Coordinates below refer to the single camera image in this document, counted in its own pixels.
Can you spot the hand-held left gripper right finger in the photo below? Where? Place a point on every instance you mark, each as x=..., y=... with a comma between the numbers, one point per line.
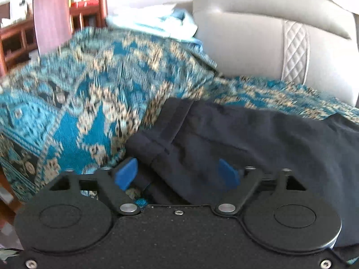
x=228, y=173

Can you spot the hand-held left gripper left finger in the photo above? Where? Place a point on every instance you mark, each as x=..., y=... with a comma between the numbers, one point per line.
x=125, y=173

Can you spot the dark pants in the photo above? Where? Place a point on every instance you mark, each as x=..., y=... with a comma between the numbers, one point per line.
x=252, y=151

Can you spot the blue patterned blanket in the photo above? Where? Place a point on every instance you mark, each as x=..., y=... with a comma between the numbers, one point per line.
x=84, y=103

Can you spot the light blue cloth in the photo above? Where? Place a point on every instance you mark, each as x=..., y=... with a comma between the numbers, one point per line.
x=157, y=23

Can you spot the red-brown wooden shelf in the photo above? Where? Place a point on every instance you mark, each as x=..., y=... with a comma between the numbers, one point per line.
x=16, y=36

